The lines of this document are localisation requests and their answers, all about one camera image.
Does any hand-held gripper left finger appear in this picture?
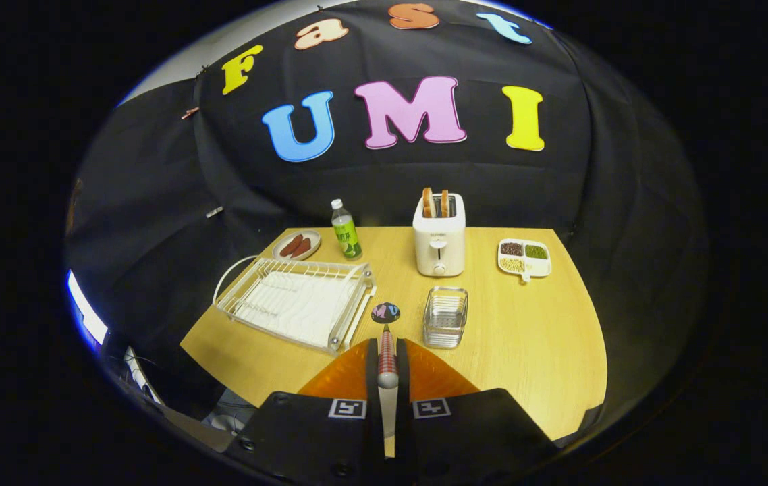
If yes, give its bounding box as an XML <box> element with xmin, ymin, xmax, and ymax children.
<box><xmin>224</xmin><ymin>337</ymin><xmax>386</xmax><ymax>485</ymax></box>

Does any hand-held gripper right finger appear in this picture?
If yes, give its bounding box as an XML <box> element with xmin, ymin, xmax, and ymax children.
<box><xmin>395</xmin><ymin>337</ymin><xmax>560</xmax><ymax>483</ymax></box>

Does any striped handle metal spoon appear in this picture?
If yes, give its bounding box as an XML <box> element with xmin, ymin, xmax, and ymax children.
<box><xmin>371</xmin><ymin>302</ymin><xmax>402</xmax><ymax>391</ymax></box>

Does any metal wire basket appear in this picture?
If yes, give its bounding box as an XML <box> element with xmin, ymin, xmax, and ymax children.
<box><xmin>422</xmin><ymin>286</ymin><xmax>469</xmax><ymax>350</ymax></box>

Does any white wire dish rack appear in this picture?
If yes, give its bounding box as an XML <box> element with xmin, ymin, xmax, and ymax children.
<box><xmin>213</xmin><ymin>254</ymin><xmax>378</xmax><ymax>357</ymax></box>

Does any white divided bean dish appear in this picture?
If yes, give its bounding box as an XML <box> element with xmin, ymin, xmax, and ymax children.
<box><xmin>497</xmin><ymin>238</ymin><xmax>552</xmax><ymax>283</ymax></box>

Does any small plate with meat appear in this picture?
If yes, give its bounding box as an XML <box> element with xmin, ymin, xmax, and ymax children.
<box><xmin>273</xmin><ymin>229</ymin><xmax>322</xmax><ymax>261</ymax></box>

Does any clear green label bottle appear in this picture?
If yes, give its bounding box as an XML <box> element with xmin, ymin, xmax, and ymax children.
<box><xmin>331</xmin><ymin>198</ymin><xmax>363</xmax><ymax>261</ymax></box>

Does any white toaster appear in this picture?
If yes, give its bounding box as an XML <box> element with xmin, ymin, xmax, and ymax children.
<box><xmin>412</xmin><ymin>192</ymin><xmax>467</xmax><ymax>278</ymax></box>

